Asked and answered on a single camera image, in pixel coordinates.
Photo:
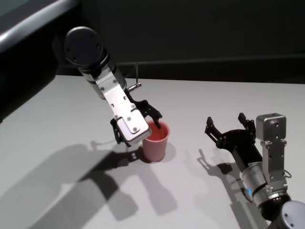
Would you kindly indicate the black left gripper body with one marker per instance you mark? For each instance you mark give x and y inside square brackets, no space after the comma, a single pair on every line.
[140,106]

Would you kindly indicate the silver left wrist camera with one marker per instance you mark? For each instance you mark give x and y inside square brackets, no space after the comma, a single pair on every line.
[133,128]

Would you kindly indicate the pink plastic cup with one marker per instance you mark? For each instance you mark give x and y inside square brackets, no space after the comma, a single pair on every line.
[157,148]

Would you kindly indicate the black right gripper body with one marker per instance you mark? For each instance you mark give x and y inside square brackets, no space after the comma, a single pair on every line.
[240,145]

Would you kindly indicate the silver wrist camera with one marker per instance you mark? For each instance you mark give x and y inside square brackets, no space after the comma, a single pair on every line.
[271,126]
[133,128]

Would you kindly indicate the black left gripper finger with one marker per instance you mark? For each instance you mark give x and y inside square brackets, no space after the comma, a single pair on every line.
[116,133]
[155,114]

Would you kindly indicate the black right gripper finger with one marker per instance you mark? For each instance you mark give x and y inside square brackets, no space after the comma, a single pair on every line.
[249,125]
[214,133]

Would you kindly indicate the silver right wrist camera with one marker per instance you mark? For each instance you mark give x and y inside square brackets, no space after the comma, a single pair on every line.
[271,126]

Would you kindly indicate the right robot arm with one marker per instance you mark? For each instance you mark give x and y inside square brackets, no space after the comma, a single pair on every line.
[252,176]

